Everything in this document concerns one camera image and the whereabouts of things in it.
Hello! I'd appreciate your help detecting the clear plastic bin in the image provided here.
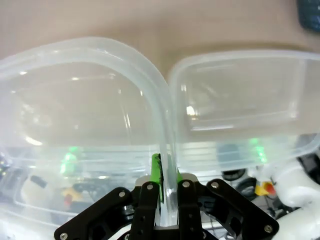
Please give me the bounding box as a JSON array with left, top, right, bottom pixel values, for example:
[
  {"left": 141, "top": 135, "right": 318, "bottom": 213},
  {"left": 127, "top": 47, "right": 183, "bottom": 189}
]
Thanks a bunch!
[{"left": 0, "top": 36, "right": 179, "bottom": 229}]

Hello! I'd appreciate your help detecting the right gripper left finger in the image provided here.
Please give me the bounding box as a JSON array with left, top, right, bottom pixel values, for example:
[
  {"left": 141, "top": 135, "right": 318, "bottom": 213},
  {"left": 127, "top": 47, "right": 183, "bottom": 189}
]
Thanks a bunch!
[{"left": 53, "top": 153, "right": 164, "bottom": 240}]

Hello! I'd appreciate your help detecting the clear plastic container with handles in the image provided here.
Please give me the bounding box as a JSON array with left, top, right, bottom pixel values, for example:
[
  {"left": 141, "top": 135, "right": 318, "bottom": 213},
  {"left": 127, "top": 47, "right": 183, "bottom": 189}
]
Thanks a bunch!
[{"left": 167, "top": 49, "right": 320, "bottom": 173}]

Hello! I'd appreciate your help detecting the dark blue woven plastic basket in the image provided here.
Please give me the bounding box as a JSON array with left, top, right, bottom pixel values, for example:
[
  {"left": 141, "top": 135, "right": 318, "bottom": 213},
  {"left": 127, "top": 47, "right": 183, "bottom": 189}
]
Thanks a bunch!
[{"left": 296, "top": 0, "right": 320, "bottom": 33}]

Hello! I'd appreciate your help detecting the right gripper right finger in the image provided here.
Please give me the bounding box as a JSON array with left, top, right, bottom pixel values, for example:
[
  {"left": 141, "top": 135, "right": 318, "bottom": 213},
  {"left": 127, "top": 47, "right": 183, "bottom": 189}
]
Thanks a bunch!
[{"left": 174, "top": 166, "right": 280, "bottom": 240}]

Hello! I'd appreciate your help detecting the yellow red emergency stop button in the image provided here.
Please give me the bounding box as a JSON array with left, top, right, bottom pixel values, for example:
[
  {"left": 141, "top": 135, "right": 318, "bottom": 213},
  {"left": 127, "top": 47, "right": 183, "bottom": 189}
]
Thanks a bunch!
[{"left": 254, "top": 181, "right": 276, "bottom": 196}]

